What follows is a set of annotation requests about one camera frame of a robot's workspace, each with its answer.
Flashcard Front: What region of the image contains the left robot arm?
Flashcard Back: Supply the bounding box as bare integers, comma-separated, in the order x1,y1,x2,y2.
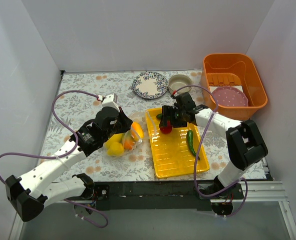
5,106,133,222

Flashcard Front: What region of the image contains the green red mango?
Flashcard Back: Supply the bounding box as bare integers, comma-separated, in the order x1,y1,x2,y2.
122,132,136,151

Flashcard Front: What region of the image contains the orange mango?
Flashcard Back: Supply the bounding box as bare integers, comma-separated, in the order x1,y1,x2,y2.
130,122,144,142

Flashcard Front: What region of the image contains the clear zip top bag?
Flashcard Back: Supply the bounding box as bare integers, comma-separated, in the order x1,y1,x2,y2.
103,110,156,158

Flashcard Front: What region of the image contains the yellow plastic tray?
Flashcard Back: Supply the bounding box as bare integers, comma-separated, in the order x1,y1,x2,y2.
147,108,200,179

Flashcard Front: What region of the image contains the pink dotted plate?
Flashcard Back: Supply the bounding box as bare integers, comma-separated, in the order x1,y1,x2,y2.
212,86,248,107

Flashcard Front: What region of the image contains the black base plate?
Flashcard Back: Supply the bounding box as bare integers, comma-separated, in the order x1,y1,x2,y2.
64,180,245,212

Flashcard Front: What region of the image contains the red pomegranate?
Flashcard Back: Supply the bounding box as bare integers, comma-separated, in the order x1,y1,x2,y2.
160,126,172,134

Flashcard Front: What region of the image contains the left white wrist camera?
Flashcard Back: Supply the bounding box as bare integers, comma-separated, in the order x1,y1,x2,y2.
98,93,119,111

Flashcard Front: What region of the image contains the orange plastic basin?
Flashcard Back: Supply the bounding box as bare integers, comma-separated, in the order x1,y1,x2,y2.
200,53,268,121

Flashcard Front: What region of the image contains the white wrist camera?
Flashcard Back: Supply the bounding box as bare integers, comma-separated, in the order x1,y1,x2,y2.
171,91,185,106
98,93,119,111

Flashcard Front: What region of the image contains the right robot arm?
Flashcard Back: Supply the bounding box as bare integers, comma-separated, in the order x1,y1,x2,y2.
159,92,268,199

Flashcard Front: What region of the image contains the aluminium rail frame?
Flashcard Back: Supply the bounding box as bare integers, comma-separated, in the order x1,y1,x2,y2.
10,181,296,240

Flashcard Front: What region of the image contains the beige ceramic bowl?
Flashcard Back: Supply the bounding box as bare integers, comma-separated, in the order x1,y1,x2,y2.
168,74,193,94

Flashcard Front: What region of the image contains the green chili pepper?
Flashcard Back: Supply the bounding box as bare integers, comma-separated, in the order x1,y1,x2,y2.
186,130,197,157

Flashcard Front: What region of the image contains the yellow pear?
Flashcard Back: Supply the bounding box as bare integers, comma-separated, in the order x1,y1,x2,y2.
107,142,124,157

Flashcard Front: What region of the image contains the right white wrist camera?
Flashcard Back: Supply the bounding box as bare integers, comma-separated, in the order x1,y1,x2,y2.
171,91,185,106

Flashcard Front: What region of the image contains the blue floral plate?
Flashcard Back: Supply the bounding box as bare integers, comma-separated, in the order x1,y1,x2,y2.
132,71,168,100

